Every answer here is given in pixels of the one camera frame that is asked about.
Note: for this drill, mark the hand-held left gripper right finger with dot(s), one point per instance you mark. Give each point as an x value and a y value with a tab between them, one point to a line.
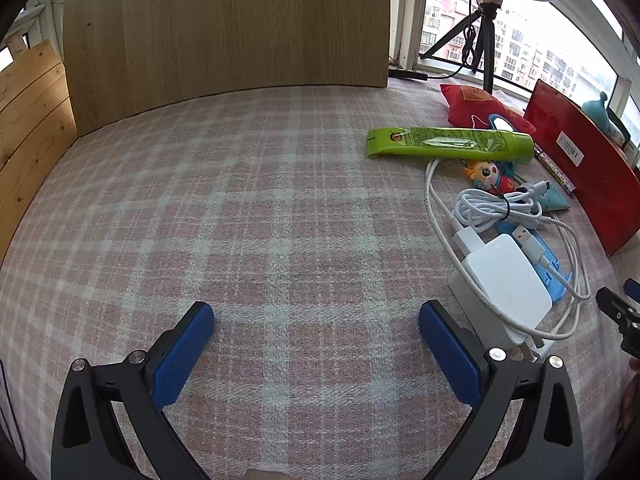
450	355

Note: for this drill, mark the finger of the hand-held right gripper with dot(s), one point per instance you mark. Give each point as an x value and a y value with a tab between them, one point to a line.
632	290
617	310

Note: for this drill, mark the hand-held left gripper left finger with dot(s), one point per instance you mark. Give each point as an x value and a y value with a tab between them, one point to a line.
182	355

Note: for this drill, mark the red cardboard box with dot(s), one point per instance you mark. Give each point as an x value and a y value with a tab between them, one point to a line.
590	175

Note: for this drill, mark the green tube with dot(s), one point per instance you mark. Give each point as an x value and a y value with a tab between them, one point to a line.
450	141

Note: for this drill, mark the person's right hand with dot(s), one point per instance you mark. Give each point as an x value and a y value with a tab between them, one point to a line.
629	410

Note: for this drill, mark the blue phone stand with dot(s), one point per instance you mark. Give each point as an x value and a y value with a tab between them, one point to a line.
550	270

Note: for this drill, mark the large white charger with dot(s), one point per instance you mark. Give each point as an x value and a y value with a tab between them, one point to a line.
505	275

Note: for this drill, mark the small white adapter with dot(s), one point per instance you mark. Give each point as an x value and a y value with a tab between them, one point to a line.
467	241

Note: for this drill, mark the light blue packet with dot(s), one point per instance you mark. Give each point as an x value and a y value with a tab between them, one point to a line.
552	201

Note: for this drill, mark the patterned pen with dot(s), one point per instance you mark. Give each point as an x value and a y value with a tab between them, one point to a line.
555	170

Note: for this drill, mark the teal bottle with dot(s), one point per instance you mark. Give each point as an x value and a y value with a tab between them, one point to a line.
597	107

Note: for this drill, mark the red fabric pouch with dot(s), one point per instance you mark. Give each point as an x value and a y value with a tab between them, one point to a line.
470	102

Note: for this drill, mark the pine plank panel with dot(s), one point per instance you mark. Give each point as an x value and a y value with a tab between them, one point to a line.
30	110

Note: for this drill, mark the black tripod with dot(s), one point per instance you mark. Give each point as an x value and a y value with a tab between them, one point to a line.
487	35

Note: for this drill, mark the large wooden board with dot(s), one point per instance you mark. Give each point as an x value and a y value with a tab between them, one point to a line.
225	25

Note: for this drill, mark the white window frame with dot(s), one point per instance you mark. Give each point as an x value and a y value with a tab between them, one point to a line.
410	10

